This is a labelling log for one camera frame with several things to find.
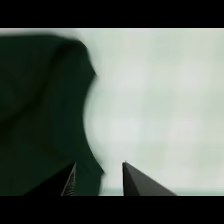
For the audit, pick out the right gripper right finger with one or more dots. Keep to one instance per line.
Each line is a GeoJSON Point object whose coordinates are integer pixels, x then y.
{"type": "Point", "coordinates": [140, 185]}

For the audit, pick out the dark green T-shirt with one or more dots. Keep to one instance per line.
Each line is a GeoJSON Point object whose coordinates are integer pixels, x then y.
{"type": "Point", "coordinates": [40, 110]}

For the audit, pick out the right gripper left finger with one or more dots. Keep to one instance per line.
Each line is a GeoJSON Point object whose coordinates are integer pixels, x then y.
{"type": "Point", "coordinates": [55, 185]}

